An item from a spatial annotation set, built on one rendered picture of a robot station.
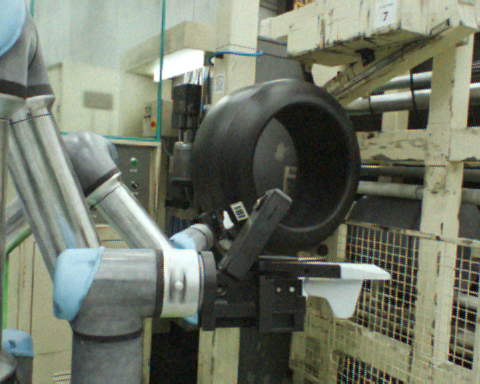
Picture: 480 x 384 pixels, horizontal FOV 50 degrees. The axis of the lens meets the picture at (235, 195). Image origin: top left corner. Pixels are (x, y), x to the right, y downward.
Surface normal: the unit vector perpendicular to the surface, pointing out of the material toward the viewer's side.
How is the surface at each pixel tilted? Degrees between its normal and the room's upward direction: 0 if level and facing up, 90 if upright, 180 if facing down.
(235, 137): 78
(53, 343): 90
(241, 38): 90
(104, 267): 56
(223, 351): 90
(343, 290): 83
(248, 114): 65
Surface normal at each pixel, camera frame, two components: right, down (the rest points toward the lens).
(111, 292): 0.25, 0.07
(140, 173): 0.51, 0.07
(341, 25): -0.86, -0.02
